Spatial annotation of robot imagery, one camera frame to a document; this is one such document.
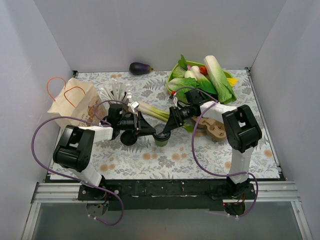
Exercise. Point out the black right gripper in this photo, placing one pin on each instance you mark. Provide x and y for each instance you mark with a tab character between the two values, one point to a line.
172	116

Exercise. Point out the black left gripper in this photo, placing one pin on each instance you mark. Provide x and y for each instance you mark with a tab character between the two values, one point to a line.
137	122

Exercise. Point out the black plastic cup lid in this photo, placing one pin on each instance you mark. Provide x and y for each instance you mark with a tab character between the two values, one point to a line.
159	134

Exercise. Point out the green paper coffee cup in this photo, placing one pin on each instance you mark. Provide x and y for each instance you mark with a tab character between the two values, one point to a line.
161	143

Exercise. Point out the brown pulp cup carrier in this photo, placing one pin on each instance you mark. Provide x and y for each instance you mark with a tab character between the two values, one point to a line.
212	128

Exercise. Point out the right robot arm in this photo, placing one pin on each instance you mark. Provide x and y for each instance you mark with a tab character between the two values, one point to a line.
242	132

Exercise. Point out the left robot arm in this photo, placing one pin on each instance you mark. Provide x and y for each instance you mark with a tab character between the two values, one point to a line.
74	147

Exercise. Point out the brown paper takeout bag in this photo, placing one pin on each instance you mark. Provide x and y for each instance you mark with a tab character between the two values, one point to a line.
79	100

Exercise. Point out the floral table mat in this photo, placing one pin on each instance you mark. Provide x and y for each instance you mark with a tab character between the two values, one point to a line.
185	156

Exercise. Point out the green onion bunch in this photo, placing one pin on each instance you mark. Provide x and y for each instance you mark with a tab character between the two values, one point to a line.
160	114

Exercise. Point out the green leafy lettuce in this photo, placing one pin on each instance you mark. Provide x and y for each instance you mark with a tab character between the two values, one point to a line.
179	85

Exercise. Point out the grey cup of straws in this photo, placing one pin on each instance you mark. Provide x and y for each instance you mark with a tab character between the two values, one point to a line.
116	93

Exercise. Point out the bok choy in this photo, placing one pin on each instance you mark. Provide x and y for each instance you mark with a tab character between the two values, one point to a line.
202	81

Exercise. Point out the long napa cabbage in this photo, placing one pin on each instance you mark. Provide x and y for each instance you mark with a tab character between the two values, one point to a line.
217	76

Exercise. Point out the purple eggplant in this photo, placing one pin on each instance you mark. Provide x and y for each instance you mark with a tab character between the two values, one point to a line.
137	68

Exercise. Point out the yellow pepper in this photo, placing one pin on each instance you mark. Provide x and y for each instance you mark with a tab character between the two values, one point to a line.
232	81

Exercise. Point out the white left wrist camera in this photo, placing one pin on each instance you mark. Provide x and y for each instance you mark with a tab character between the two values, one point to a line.
133	106

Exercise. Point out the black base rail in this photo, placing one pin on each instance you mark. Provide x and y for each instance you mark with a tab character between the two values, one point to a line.
177	194

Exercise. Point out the aluminium frame rail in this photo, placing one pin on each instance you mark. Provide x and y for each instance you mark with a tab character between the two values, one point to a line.
56	193

